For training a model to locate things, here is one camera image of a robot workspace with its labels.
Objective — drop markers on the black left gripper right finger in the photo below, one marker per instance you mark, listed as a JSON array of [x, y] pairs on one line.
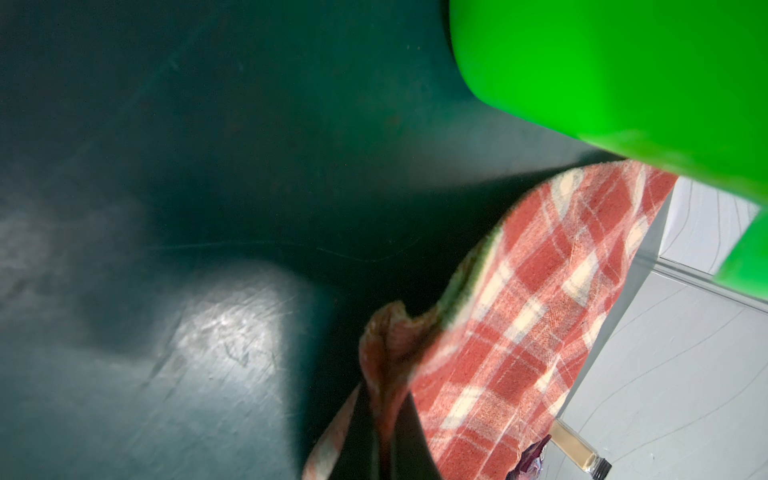
[[410, 458]]

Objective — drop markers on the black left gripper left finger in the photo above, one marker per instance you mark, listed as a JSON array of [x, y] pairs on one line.
[[359, 456]]

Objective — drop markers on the red plaid skirt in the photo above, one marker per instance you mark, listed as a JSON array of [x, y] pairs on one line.
[[492, 362]]

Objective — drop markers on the purple snack packet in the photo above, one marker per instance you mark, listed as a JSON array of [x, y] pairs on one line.
[[531, 463]]

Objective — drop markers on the small beige bottle black cap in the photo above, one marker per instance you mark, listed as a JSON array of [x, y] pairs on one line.
[[578, 451]]

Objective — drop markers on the green plastic basket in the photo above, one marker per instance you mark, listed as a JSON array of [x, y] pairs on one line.
[[679, 85]]

